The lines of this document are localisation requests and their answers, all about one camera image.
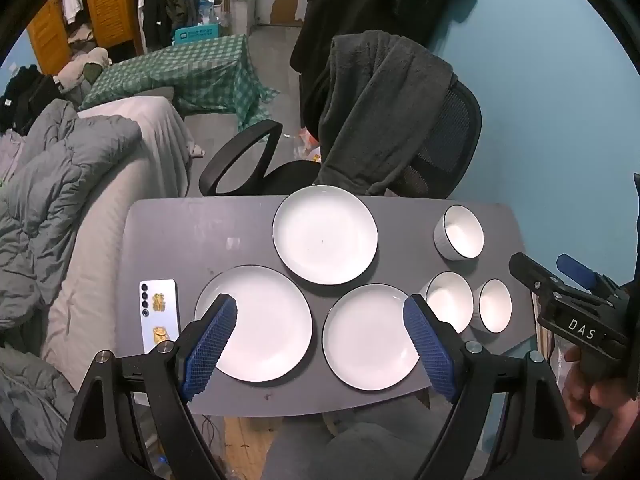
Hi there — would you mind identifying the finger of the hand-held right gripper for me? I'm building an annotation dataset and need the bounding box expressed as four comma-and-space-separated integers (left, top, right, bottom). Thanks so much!
509, 252, 563, 303
556, 254, 618, 292

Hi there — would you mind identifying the dark grey fleece robe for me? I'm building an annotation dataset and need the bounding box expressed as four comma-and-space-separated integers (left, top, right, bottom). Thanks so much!
306, 30, 458, 197

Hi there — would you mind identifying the bed with light grey sheet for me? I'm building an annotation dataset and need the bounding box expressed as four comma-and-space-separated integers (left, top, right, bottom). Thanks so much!
40, 95, 206, 391

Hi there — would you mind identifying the black mesh office chair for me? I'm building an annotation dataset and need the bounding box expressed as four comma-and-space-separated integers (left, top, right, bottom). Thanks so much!
198, 72, 483, 200

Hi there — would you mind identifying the white ribbed bowl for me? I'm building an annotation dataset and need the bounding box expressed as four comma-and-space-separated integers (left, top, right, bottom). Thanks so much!
422, 271, 475, 333
433, 204, 485, 262
472, 278, 513, 335

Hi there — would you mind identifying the grey quilted duvet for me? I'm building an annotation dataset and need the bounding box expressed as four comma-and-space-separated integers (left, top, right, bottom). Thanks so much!
0, 99, 143, 321

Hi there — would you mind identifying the black clothes pile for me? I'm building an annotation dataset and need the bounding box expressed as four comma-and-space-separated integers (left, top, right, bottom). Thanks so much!
0, 64, 63, 133

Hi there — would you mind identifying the person's right hand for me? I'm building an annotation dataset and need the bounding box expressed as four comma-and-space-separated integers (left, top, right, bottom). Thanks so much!
564, 346, 640, 461

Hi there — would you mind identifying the dark grey quilted blanket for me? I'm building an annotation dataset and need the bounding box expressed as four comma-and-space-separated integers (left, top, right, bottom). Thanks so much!
0, 345, 76, 480

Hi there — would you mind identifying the rack of dark hanging clothes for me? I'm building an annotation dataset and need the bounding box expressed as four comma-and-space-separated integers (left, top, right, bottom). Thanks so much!
131, 0, 203, 53

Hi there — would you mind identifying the black hanging coat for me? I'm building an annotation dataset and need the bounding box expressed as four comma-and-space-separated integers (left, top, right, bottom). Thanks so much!
290, 0, 474, 111

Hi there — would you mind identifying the beige and olive clothes pile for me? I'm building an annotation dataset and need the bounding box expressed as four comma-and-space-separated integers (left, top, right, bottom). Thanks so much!
52, 47, 111, 106

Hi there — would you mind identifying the wooden plank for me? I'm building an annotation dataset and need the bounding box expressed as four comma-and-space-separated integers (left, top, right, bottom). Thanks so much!
535, 295, 552, 363

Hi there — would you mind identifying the plastic bag litter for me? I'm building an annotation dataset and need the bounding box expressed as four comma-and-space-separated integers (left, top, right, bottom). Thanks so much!
290, 127, 323, 163

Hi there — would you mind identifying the white smartphone with gold stickers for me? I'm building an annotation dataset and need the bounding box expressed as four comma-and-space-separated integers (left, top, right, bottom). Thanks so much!
138, 278, 180, 356

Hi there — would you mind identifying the blue plastic crate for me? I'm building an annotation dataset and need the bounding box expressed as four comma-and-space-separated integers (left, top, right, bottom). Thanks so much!
174, 25, 221, 46

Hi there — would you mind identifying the orange wooden wardrobe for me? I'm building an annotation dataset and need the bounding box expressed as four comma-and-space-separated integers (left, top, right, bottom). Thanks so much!
26, 0, 146, 73

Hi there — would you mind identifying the green checked cloth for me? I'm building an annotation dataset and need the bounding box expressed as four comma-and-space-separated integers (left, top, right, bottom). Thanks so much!
80, 34, 281, 131

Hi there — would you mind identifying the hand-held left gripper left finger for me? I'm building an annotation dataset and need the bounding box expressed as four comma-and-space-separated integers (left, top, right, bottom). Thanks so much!
56, 292, 238, 480

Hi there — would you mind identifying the white plate with black rim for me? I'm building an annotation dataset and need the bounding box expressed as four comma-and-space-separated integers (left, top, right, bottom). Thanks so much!
321, 283, 426, 392
194, 265, 314, 383
272, 185, 379, 286

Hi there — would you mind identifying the lilac pillow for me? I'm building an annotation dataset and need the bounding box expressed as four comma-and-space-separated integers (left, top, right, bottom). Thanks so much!
0, 127, 28, 181

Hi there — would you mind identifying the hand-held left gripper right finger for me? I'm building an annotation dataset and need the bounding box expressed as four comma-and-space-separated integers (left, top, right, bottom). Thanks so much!
402, 294, 583, 480

